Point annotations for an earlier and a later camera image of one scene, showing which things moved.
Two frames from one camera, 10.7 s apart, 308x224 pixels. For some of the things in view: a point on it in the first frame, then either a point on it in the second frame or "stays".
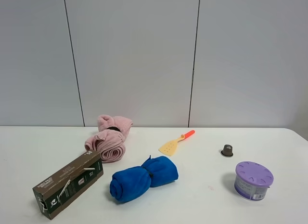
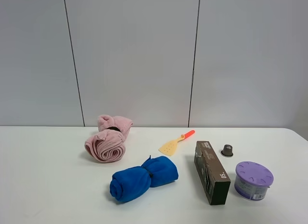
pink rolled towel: x=109 y=140 stays
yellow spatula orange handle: x=169 y=148 stays
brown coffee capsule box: x=57 y=191 to x=211 y=174
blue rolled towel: x=134 y=184 stays
